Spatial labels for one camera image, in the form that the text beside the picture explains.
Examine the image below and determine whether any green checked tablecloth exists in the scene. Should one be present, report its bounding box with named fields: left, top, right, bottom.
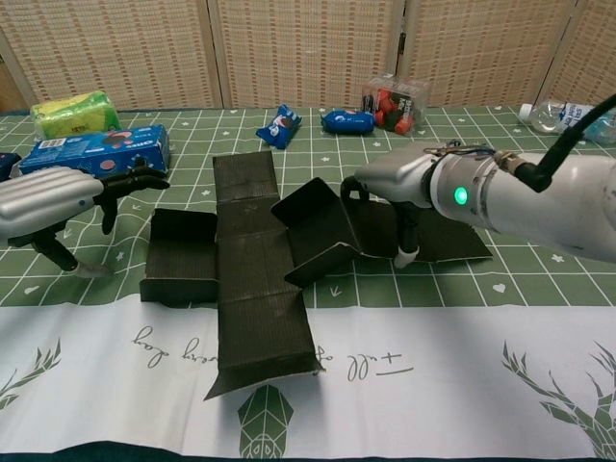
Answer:
left=0, top=104, right=616, bottom=462

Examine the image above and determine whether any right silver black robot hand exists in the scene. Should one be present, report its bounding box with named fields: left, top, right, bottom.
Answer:
left=340, top=141, right=451, bottom=269

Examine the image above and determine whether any woven folding screen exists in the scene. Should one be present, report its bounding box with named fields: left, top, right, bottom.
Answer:
left=0, top=0, right=616, bottom=113

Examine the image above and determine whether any rounded blue Oreo packet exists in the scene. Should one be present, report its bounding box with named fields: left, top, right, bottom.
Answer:
left=320, top=108, right=376, bottom=136

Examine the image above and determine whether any black paper box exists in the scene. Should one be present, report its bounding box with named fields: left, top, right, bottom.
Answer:
left=139, top=149, right=494, bottom=401

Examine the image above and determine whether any blue Oreo cookie box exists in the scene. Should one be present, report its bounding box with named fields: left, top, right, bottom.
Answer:
left=17, top=123, right=170, bottom=177

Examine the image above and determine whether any clear box with red items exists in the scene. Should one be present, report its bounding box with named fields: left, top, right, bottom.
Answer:
left=361, top=72, right=431, bottom=138

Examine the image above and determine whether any dark blue small carton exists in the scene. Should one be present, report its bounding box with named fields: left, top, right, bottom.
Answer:
left=0, top=152, right=23, bottom=182

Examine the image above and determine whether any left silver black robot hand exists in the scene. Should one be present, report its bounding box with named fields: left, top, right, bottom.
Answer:
left=0, top=162, right=171, bottom=279

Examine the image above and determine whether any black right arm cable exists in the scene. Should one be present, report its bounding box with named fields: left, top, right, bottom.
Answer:
left=495, top=90, right=616, bottom=193

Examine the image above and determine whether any long blue Oreo packet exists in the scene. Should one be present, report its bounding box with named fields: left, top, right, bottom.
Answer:
left=255, top=104, right=303, bottom=150

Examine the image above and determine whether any clear plastic water bottle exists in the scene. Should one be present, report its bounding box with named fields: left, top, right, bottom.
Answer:
left=518, top=99, right=616, bottom=145

